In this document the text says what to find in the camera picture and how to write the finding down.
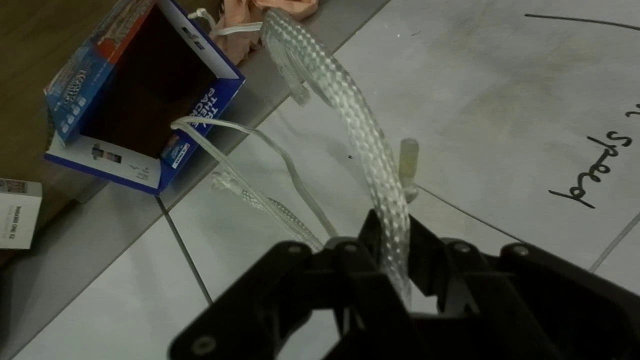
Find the thick white braided rope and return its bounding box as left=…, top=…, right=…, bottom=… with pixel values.
left=258, top=6, right=415, bottom=301

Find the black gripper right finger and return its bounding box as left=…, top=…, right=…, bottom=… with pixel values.
left=405, top=216, right=640, bottom=360

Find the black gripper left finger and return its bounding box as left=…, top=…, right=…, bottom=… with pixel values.
left=168, top=208, right=427, bottom=360

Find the blue cardboard box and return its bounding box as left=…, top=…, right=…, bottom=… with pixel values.
left=42, top=0, right=247, bottom=195

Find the small white open box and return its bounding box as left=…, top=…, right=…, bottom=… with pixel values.
left=0, top=176, right=44, bottom=252

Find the thin white cord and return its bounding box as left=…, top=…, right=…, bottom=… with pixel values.
left=169, top=6, right=422, bottom=249

